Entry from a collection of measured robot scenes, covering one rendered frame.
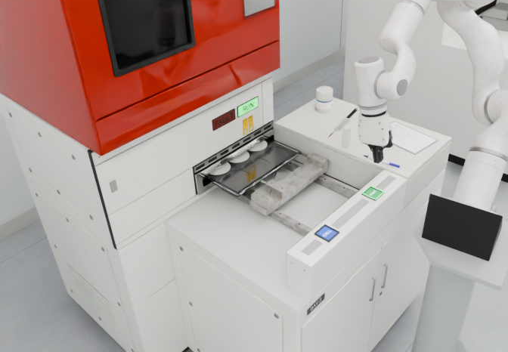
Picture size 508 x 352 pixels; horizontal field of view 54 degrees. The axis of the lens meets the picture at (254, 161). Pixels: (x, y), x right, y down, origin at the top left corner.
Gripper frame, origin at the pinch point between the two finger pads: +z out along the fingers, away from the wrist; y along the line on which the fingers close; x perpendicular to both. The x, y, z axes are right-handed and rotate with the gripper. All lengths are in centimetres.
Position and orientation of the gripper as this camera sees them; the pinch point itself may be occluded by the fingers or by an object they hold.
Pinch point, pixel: (378, 155)
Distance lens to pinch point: 164.3
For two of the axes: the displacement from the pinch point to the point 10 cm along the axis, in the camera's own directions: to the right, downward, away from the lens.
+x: 6.8, -4.3, 5.9
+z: 1.9, 8.8, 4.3
